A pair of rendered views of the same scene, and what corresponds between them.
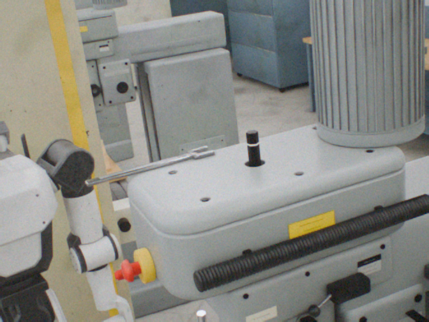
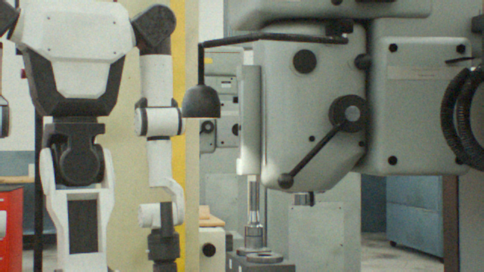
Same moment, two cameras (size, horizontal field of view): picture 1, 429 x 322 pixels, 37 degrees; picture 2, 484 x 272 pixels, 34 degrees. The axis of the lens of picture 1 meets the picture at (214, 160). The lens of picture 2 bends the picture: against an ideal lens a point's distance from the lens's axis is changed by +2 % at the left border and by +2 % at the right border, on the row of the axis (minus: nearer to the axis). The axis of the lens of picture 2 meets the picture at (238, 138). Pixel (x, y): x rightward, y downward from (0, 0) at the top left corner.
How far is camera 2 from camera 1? 101 cm
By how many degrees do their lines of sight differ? 22
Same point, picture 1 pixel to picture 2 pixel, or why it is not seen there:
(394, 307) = (431, 48)
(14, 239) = (82, 58)
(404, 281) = (446, 27)
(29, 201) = (105, 26)
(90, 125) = not seen: hidden behind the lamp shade
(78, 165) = (159, 20)
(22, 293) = (78, 125)
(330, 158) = not seen: outside the picture
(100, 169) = (193, 159)
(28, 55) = not seen: hidden behind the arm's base
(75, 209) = (149, 66)
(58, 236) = (133, 223)
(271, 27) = (435, 182)
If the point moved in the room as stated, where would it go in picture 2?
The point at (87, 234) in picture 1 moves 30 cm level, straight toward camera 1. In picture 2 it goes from (155, 97) to (150, 91)
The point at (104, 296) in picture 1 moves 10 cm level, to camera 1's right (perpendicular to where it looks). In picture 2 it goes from (159, 170) to (194, 170)
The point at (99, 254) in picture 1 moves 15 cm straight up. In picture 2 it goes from (162, 117) to (162, 62)
